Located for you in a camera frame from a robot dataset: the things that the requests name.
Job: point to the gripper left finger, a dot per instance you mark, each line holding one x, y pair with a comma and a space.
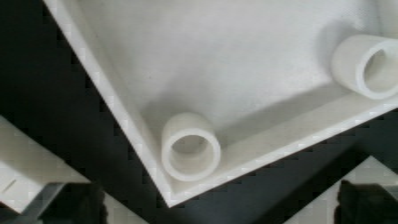
32, 213

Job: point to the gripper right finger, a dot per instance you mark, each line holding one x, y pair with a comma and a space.
366, 204

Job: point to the white square tabletop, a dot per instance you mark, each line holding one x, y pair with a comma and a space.
236, 78

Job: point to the white U-shaped obstacle fence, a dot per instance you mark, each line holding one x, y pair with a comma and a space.
30, 167

